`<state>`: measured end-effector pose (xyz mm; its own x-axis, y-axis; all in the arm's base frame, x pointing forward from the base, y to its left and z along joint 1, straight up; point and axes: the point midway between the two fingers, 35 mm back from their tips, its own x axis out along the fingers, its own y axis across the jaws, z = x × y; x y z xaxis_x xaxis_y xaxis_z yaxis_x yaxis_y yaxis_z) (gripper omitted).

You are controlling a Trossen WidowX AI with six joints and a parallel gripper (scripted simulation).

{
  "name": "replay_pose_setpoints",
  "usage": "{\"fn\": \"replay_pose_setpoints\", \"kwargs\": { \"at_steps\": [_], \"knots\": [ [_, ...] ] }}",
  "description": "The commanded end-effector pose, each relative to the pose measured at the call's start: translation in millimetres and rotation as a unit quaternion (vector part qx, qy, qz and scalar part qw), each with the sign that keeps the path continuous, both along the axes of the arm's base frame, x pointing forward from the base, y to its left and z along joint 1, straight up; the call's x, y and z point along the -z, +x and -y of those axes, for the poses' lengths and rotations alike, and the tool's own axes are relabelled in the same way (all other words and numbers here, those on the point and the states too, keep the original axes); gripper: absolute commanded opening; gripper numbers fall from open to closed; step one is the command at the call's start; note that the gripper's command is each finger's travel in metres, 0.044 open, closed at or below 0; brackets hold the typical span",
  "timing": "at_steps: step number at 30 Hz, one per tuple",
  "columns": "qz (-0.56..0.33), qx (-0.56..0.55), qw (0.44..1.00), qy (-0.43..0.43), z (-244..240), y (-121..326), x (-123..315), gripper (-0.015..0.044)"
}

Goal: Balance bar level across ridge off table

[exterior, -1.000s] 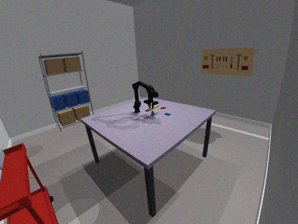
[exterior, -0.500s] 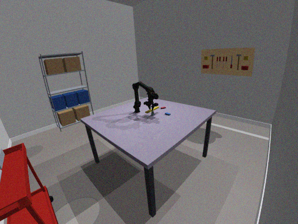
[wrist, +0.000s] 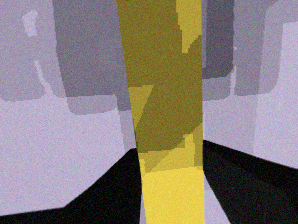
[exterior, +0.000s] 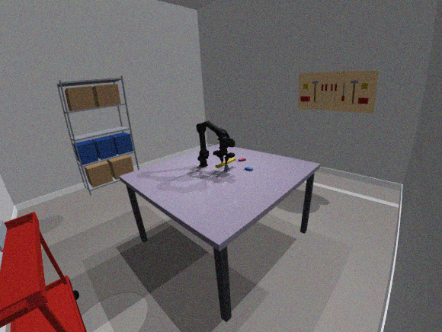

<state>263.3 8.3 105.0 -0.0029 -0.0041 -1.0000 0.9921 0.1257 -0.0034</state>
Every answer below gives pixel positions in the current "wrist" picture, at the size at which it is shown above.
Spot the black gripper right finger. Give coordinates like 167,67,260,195
202,140,298,224

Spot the yellow bar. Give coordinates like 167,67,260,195
116,0,204,224

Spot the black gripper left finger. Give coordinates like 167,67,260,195
0,148,142,224

